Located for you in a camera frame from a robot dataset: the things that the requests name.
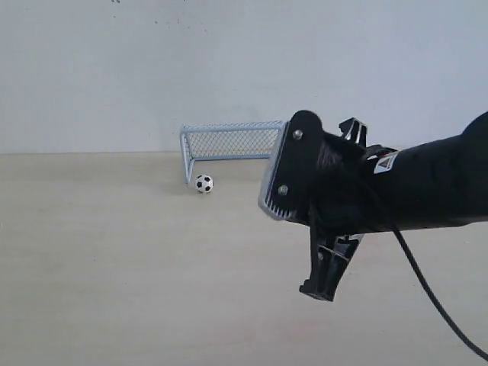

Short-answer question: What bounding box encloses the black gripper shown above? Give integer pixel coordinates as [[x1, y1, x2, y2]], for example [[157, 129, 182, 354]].
[[299, 117, 399, 302]]

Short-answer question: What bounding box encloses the black and white mini football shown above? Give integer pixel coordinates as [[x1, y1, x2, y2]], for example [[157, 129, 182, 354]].
[[194, 174, 214, 194]]

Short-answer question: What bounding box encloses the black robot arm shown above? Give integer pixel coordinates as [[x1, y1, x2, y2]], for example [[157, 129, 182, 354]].
[[299, 114, 487, 301]]

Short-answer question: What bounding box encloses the white miniature goal with net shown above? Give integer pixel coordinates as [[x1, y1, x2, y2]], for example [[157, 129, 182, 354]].
[[179, 120, 284, 183]]

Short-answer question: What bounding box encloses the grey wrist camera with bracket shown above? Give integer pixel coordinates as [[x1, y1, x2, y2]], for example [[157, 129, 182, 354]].
[[258, 110, 323, 222]]

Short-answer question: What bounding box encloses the black cable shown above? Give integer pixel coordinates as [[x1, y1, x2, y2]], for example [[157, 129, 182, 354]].
[[354, 167, 488, 363]]

